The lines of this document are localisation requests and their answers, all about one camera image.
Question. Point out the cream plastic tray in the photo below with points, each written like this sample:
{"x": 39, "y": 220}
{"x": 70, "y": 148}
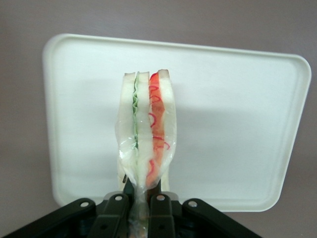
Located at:
{"x": 223, "y": 124}

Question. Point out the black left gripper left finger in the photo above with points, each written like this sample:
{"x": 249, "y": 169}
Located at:
{"x": 114, "y": 213}

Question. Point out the plastic sandwich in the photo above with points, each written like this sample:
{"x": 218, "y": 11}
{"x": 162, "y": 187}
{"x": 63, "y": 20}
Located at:
{"x": 142, "y": 124}

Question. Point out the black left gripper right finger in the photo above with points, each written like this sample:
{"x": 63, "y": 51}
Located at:
{"x": 161, "y": 215}

